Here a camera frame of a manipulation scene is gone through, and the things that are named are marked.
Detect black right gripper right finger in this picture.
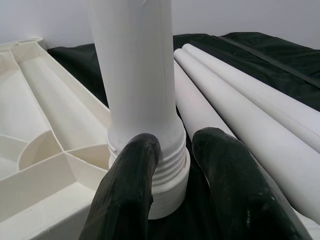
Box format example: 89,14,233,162
192,126,313,240

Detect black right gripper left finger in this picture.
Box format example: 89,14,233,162
78,132,161,240

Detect white plastic table leg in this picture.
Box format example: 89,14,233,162
185,42,320,161
173,48,320,222
88,0,188,176

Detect white plastic children table top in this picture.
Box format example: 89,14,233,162
0,36,191,240

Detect black table cloth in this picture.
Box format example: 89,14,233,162
47,31,320,240

